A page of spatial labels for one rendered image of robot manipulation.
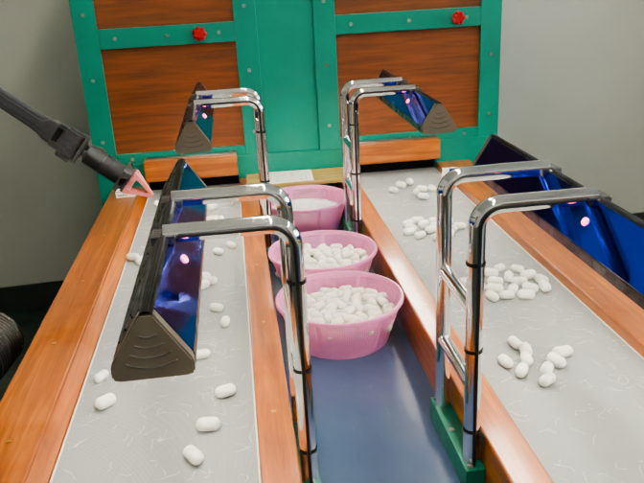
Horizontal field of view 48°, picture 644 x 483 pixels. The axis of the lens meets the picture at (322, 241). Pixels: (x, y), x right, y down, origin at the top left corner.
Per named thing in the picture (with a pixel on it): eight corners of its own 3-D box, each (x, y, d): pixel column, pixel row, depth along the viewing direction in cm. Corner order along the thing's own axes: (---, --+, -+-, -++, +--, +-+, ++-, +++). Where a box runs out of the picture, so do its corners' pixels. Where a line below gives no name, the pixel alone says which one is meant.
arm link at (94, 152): (76, 159, 190) (88, 142, 190) (79, 158, 197) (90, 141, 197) (99, 174, 192) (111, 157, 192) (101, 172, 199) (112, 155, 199)
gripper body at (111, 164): (135, 165, 201) (112, 149, 199) (130, 173, 191) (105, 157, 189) (123, 183, 202) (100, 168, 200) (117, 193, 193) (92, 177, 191)
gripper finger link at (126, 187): (160, 181, 203) (131, 162, 200) (158, 188, 196) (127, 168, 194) (147, 200, 204) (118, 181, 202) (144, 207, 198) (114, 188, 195)
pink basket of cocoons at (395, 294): (284, 375, 140) (280, 331, 137) (274, 314, 165) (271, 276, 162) (418, 359, 143) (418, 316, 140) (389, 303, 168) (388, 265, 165)
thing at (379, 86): (355, 256, 197) (348, 89, 181) (343, 231, 215) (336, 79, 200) (423, 249, 199) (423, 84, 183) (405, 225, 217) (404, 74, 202)
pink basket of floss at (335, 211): (310, 248, 204) (308, 217, 200) (243, 231, 220) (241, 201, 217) (367, 221, 222) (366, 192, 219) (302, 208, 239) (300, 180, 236)
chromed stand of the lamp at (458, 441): (466, 494, 106) (471, 203, 91) (429, 416, 125) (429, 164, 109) (588, 477, 108) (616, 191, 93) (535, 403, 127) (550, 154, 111)
